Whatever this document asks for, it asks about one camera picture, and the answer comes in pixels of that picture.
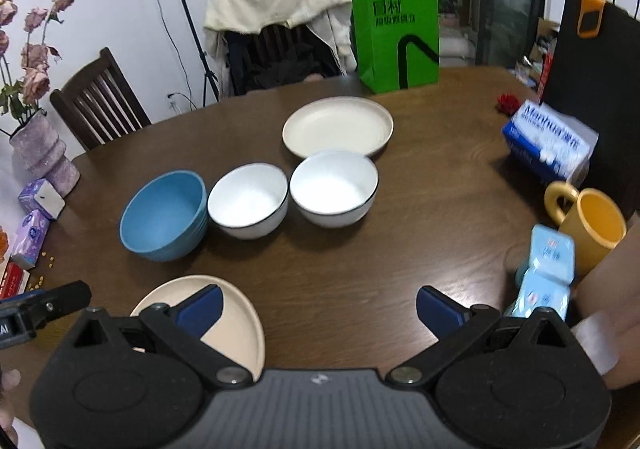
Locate cream plate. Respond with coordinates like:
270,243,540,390
130,275,266,381
281,96,395,158

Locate blue tissue box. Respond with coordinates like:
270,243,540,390
502,100,599,187

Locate person left hand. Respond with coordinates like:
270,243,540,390
0,369,21,448

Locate purple tissue pack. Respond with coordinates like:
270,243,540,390
10,209,50,270
17,178,65,220

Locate yellow green snack box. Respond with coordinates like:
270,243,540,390
0,227,9,275

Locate person right hand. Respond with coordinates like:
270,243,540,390
576,224,639,389

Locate white bowl right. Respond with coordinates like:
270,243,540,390
290,150,380,229

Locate scattered corn kernels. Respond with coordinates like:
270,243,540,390
26,252,55,292

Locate cream sweater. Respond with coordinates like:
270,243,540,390
204,0,357,82

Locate black paper bag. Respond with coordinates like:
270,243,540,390
541,0,639,218

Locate red box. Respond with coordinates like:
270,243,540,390
0,261,30,301

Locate white plastic packet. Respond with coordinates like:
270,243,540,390
570,311,620,375

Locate studio light on stand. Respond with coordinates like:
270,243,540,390
180,0,220,106

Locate pink textured vase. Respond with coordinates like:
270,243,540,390
9,110,80,198

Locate yellow mug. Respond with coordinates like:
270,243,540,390
544,181,627,275

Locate green paper bag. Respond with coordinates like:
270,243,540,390
352,0,439,94

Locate small red flower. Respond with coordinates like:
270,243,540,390
496,94,522,117

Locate purple tissue pack upper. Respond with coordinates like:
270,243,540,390
17,178,65,220

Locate white bowl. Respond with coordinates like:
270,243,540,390
207,163,288,240
290,150,380,229

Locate white bowl left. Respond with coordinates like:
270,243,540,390
207,163,288,240

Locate dark wooden chair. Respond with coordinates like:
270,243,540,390
50,47,151,151

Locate chair with clothes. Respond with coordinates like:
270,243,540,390
218,25,344,98

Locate blue bowl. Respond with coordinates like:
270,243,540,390
119,170,208,263

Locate purple tissue pack lower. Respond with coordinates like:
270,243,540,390
10,209,50,270

